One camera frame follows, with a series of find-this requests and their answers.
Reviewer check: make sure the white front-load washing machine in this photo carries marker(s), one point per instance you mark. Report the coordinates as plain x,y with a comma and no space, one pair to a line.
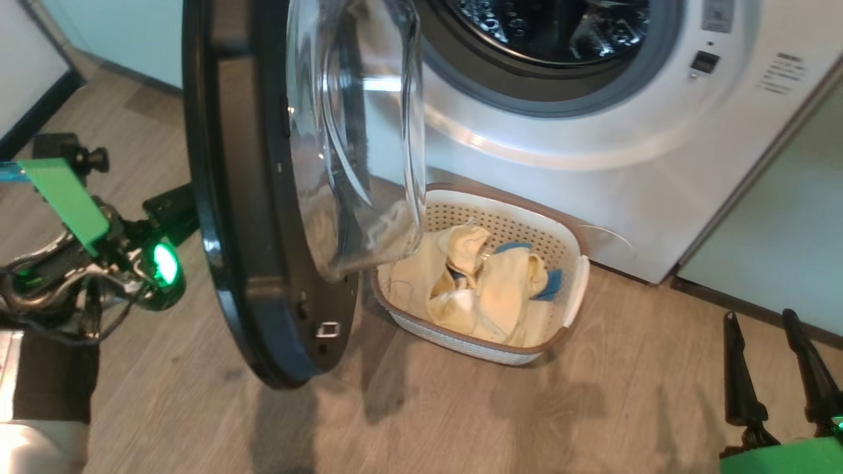
625,164

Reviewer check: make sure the pale green cabinet panel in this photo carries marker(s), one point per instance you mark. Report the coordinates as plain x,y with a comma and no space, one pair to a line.
118,33
777,250

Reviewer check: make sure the white panel with dark plinth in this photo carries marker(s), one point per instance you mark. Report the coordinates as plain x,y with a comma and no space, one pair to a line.
26,66

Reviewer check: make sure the pale yellow garment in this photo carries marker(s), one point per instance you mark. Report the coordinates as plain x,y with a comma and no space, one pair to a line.
500,289

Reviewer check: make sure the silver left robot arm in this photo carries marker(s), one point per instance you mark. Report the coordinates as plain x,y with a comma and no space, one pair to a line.
46,375

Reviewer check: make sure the dark round washing machine door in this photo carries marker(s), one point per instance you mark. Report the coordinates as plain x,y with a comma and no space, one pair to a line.
244,197

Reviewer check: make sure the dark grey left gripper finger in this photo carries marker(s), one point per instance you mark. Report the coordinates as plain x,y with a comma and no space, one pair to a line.
171,210

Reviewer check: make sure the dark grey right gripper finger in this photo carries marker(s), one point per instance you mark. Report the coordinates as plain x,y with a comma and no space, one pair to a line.
813,368
741,375

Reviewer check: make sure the blue garment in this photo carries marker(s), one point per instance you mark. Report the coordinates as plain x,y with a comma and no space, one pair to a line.
550,283

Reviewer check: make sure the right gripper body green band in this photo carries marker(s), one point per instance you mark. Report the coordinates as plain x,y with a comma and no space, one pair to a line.
790,459

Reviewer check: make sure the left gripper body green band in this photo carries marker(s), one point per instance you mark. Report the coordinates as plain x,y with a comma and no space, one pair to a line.
66,204

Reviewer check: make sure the white perforated laundry basket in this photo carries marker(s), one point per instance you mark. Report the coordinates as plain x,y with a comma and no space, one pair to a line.
514,210

